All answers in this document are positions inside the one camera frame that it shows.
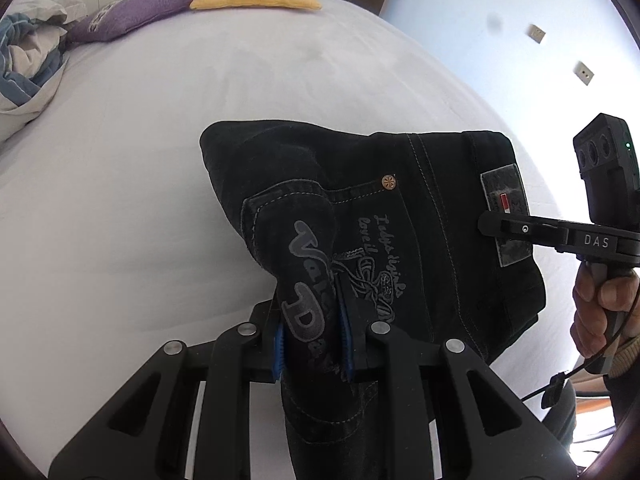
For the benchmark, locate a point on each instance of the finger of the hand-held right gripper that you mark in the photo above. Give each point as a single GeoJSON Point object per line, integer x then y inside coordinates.
{"type": "Point", "coordinates": [525, 229]}

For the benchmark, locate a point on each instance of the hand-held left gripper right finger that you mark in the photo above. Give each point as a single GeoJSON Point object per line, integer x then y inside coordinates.
{"type": "Point", "coordinates": [346, 350]}

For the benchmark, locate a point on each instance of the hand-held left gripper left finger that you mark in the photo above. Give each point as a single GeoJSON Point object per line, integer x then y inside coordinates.
{"type": "Point", "coordinates": [278, 355]}

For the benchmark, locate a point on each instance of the black denim pants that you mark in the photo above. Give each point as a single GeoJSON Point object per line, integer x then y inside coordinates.
{"type": "Point", "coordinates": [425, 220]}

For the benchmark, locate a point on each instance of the person's right forearm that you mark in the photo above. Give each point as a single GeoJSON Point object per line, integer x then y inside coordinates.
{"type": "Point", "coordinates": [627, 357]}

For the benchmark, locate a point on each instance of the person's right hand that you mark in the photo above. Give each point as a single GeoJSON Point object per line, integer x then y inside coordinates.
{"type": "Point", "coordinates": [595, 320]}

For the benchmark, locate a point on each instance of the white bed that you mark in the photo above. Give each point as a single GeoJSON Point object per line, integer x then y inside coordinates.
{"type": "Point", "coordinates": [150, 160]}

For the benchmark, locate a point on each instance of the purple pillow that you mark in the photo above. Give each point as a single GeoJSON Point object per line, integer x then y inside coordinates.
{"type": "Point", "coordinates": [135, 10]}

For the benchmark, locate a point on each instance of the blue and white crumpled blanket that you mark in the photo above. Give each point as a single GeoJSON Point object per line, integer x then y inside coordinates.
{"type": "Point", "coordinates": [25, 70]}

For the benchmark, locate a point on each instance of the wall socket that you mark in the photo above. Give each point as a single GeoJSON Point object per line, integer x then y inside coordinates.
{"type": "Point", "coordinates": [537, 33]}
{"type": "Point", "coordinates": [583, 72]}

